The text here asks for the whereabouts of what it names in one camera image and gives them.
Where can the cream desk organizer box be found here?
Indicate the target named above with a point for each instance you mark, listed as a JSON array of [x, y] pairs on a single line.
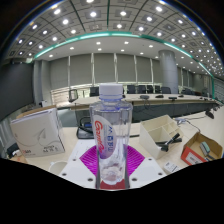
[[155, 135]]

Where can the black power adapter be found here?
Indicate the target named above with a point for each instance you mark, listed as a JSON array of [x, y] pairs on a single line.
[[12, 150]]

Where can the teal small case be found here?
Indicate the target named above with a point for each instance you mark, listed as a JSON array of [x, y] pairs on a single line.
[[204, 148]]

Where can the black marker pen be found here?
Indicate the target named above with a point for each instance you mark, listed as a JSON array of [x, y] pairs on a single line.
[[170, 141]]

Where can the cardboard box with red side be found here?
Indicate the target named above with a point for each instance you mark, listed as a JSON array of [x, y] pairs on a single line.
[[191, 155]]

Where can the group of ceiling lights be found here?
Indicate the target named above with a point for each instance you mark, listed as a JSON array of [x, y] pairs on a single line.
[[106, 16]]

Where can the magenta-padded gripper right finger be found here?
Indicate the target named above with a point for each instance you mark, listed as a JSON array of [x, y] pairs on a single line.
[[138, 163]]

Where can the white carton box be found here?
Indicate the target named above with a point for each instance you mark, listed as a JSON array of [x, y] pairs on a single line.
[[38, 135]]

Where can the row of black office chairs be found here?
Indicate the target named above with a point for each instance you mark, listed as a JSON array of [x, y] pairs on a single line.
[[140, 89]]

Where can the clear plastic water bottle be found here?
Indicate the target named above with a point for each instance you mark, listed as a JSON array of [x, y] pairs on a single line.
[[110, 133]]

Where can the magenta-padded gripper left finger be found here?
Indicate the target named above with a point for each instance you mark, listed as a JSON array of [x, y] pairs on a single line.
[[85, 163]]

